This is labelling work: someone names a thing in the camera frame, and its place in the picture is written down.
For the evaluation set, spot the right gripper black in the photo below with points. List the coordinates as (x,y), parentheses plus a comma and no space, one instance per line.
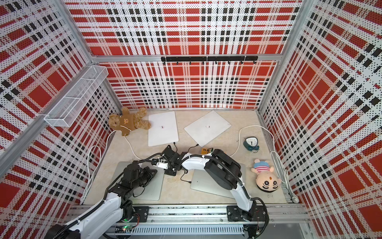
(169,172)

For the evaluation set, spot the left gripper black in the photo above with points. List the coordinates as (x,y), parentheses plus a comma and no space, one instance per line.
(148,172)

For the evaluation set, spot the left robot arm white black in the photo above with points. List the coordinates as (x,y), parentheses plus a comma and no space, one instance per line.
(115,206)

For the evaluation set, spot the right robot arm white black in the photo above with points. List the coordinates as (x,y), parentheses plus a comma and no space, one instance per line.
(226,172)

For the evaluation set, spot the silver laptop front left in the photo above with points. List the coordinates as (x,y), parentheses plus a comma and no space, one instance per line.
(152,191)

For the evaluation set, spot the silver laptop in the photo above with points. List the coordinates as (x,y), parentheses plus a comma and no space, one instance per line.
(202,182)
(152,191)

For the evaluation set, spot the white laptop back left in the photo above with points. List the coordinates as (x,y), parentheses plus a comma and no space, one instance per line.
(163,129)

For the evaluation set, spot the white laptop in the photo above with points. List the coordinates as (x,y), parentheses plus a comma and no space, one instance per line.
(163,129)
(207,128)

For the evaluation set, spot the silver laptop front right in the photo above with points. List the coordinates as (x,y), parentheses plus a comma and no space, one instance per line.
(202,182)

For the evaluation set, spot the white laptop back right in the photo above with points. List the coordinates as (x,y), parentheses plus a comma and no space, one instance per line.
(207,128)

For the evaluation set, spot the orange power strip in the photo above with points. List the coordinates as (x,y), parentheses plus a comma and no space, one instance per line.
(205,151)

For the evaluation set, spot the brown teddy bear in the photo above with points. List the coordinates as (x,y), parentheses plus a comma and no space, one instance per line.
(127,122)

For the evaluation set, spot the plush doll striped hat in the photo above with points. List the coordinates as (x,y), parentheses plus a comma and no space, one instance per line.
(266,179)

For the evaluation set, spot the black hook rail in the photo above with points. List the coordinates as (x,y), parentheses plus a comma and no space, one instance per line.
(209,59)

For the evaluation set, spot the white wire mesh basket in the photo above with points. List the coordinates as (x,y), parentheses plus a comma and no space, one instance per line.
(72,103)

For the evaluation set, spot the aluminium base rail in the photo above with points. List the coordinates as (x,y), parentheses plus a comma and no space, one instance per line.
(280,221)

